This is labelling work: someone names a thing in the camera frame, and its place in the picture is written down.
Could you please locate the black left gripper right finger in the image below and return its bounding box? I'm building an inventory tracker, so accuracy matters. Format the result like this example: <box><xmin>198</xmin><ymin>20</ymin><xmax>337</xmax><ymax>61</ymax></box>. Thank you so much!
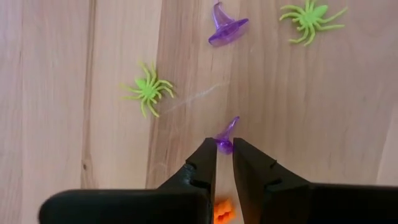
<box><xmin>232</xmin><ymin>138</ymin><xmax>398</xmax><ymax>224</ymax></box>

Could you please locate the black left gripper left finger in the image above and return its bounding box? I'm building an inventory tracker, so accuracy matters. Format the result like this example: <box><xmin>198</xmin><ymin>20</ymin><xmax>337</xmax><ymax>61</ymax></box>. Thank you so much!
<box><xmin>37</xmin><ymin>138</ymin><xmax>218</xmax><ymax>224</ymax></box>

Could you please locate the purple plastic witch hat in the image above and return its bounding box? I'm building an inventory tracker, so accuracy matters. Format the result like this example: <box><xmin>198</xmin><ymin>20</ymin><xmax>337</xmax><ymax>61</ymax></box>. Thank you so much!
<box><xmin>207</xmin><ymin>1</ymin><xmax>250</xmax><ymax>48</ymax></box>
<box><xmin>214</xmin><ymin>116</ymin><xmax>241</xmax><ymax>156</ymax></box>

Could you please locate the orange plastic pumpkin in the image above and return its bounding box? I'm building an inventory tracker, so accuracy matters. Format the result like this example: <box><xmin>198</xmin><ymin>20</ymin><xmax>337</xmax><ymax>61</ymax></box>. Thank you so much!
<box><xmin>213</xmin><ymin>198</ymin><xmax>236</xmax><ymax>224</ymax></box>

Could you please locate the green plastic spider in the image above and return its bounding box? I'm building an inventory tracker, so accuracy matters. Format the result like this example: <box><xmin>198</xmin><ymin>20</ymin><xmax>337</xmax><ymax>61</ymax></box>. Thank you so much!
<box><xmin>279</xmin><ymin>0</ymin><xmax>349</xmax><ymax>47</ymax></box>
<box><xmin>119</xmin><ymin>60</ymin><xmax>175</xmax><ymax>119</ymax></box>

